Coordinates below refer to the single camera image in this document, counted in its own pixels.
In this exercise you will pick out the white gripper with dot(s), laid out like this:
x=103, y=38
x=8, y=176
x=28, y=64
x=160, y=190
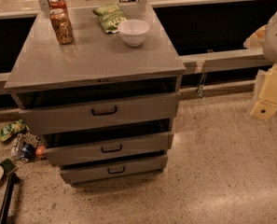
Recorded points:
x=266, y=81

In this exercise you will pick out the grey drawer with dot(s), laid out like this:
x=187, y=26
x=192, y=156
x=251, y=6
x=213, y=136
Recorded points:
x=110, y=149
x=116, y=169
x=76, y=117

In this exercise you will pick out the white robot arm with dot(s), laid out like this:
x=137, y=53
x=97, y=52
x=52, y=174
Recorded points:
x=265, y=38

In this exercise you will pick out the grey drawer cabinet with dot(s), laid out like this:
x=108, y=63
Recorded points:
x=90, y=136

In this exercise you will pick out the grey bottom drawer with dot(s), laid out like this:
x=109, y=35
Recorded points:
x=116, y=169

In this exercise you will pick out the grey top drawer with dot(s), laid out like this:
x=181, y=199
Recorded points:
x=76, y=117

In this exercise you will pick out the white bowl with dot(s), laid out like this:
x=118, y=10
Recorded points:
x=133, y=32

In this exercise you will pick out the green chip bag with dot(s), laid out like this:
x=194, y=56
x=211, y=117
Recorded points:
x=110, y=16

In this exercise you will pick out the gold soda can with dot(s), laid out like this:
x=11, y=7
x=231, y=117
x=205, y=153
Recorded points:
x=61, y=26

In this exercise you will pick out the red soda can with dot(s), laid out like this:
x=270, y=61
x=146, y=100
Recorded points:
x=58, y=6

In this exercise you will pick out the orange fruit in basket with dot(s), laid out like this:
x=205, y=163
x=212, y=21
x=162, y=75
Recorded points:
x=40, y=152

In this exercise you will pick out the blue can in basket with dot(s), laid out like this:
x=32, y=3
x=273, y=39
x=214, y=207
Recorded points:
x=27, y=152

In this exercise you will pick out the green snack bag on floor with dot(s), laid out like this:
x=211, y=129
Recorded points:
x=11, y=129

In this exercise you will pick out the black stand on floor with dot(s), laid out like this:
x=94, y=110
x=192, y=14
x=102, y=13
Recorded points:
x=12, y=180

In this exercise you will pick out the green sponge on floor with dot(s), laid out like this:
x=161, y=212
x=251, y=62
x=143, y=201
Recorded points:
x=9, y=166

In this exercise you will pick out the grey metal rail frame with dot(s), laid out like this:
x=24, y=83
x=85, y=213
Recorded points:
x=231, y=61

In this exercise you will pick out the wire basket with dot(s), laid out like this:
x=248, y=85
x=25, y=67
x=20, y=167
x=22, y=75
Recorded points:
x=25, y=138

